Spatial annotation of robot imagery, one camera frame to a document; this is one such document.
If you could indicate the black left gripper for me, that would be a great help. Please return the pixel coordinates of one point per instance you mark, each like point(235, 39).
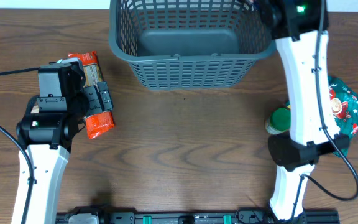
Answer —
point(97, 105)

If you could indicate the orange spaghetti package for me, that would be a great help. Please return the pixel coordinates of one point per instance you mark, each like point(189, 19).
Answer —
point(98, 124)

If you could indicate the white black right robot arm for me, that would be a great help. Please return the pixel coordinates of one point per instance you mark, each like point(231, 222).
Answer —
point(300, 32)

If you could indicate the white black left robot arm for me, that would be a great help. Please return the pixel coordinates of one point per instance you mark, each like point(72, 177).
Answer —
point(46, 139)

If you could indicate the teal small snack packet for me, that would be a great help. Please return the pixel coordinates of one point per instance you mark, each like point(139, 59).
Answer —
point(64, 60)

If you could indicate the beige cream snack pouch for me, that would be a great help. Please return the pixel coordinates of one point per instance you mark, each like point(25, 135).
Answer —
point(35, 109)

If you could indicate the grey plastic mesh basket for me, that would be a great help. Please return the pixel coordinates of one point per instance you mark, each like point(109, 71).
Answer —
point(183, 44)

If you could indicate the green lid glass jar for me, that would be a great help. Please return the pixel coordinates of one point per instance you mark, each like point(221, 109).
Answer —
point(279, 121)

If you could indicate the green Nescafe coffee bag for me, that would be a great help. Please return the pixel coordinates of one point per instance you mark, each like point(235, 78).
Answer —
point(344, 104)

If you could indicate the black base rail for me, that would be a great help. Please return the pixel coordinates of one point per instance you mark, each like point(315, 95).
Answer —
point(244, 215)

